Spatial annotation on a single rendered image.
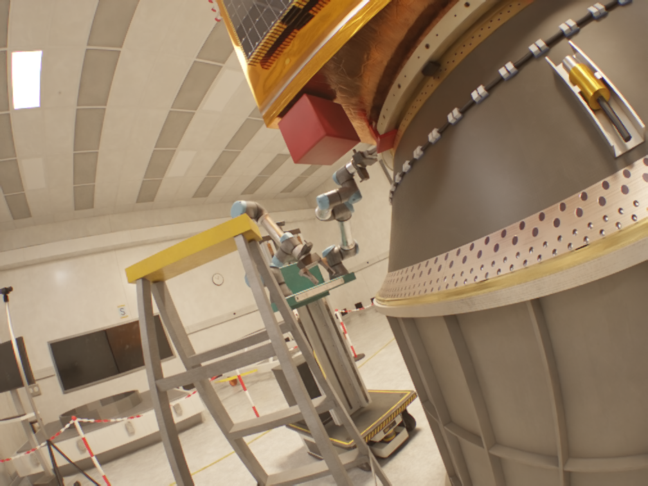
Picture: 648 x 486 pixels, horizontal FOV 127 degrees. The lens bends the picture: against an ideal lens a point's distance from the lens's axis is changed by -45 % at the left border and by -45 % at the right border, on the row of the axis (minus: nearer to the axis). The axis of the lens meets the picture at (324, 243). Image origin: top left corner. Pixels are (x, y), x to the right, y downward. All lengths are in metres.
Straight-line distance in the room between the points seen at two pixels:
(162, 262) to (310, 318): 1.46
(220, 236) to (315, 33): 0.58
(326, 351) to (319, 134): 1.70
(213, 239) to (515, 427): 0.82
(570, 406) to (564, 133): 0.43
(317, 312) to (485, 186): 1.77
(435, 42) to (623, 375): 0.76
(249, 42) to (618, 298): 1.02
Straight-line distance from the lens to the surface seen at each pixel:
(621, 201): 0.43
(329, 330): 2.17
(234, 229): 0.76
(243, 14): 1.06
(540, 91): 0.57
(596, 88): 0.48
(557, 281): 0.40
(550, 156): 0.50
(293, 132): 0.78
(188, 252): 0.79
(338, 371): 2.21
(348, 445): 1.92
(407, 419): 2.30
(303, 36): 0.83
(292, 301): 1.78
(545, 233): 0.44
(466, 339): 0.60
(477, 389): 0.65
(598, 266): 0.39
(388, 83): 0.93
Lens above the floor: 1.26
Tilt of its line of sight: 9 degrees up
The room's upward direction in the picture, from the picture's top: 23 degrees counter-clockwise
